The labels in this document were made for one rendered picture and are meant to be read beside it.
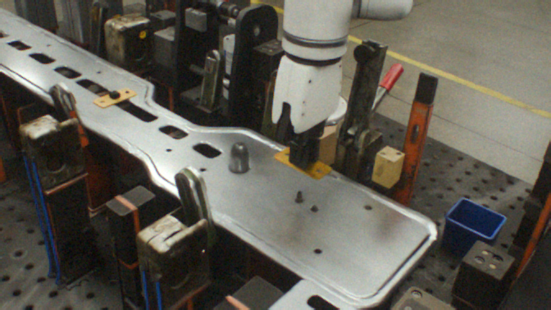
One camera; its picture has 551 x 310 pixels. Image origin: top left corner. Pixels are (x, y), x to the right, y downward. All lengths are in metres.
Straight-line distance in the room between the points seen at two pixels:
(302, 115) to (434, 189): 0.79
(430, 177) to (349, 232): 0.72
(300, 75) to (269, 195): 0.24
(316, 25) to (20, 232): 0.87
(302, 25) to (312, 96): 0.10
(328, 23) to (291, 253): 0.31
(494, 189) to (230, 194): 0.85
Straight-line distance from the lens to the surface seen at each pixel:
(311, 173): 0.79
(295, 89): 0.70
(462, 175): 1.54
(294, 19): 0.68
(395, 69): 0.96
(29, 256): 1.26
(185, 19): 1.15
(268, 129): 1.03
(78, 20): 1.41
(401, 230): 0.83
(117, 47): 1.29
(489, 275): 0.69
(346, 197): 0.87
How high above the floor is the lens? 1.53
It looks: 33 degrees down
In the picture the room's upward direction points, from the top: 4 degrees clockwise
